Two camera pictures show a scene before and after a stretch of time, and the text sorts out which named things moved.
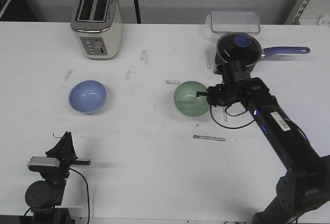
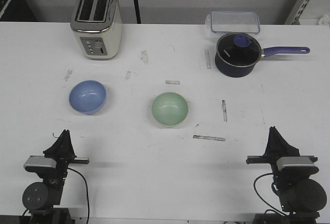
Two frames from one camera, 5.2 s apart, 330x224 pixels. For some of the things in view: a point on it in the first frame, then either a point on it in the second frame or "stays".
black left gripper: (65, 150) stays
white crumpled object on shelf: (325, 20) stays
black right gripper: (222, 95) → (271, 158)
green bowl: (186, 103) → (169, 109)
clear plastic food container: (234, 21) stays
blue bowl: (87, 97) stays
